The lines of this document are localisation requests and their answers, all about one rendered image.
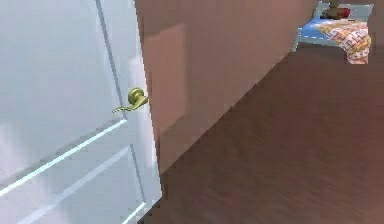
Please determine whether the white panelled room door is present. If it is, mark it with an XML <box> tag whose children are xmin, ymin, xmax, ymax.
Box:
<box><xmin>0</xmin><ymin>0</ymin><xmax>164</xmax><ymax>224</ymax></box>

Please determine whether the pale blue bed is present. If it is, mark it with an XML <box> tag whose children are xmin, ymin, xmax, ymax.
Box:
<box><xmin>291</xmin><ymin>0</ymin><xmax>375</xmax><ymax>53</ymax></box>

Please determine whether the olive brown object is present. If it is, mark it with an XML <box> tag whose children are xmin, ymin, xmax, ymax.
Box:
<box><xmin>320</xmin><ymin>0</ymin><xmax>341</xmax><ymax>20</ymax></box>

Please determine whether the yellow red patterned blanket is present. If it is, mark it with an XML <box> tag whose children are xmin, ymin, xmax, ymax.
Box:
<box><xmin>314</xmin><ymin>18</ymin><xmax>372</xmax><ymax>65</ymax></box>

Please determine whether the red round object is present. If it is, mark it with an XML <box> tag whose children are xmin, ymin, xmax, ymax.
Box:
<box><xmin>337</xmin><ymin>7</ymin><xmax>352</xmax><ymax>19</ymax></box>

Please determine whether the brass lever door handle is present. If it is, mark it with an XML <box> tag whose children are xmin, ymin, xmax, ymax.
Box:
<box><xmin>111</xmin><ymin>87</ymin><xmax>150</xmax><ymax>114</ymax></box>

